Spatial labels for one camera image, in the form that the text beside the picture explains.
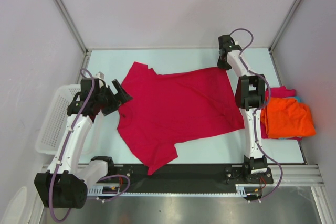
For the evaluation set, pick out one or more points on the folded magenta t shirt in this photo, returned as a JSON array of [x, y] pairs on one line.
[[276, 92]]

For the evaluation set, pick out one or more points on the crimson red t shirt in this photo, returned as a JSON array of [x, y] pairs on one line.
[[167, 109]]

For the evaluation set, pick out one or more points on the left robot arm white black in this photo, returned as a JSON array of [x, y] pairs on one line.
[[62, 185]]

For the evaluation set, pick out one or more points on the folded orange t shirt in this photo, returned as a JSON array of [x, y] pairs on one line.
[[287, 118]]

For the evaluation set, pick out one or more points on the white perforated plastic basket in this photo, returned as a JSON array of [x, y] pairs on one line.
[[53, 127]]

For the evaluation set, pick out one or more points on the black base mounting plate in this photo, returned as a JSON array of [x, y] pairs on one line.
[[191, 178]]

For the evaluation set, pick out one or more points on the white slotted cable duct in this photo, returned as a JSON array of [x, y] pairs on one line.
[[97, 191]]

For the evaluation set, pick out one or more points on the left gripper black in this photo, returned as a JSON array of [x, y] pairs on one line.
[[123, 96]]

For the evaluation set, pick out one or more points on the folded teal t shirt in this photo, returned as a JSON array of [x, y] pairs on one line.
[[297, 138]]

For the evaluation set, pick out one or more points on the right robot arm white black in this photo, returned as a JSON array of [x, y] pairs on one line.
[[249, 98]]

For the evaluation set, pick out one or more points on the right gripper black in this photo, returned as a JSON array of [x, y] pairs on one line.
[[226, 66]]

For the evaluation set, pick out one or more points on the aluminium extrusion rail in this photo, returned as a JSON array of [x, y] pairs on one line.
[[293, 175]]

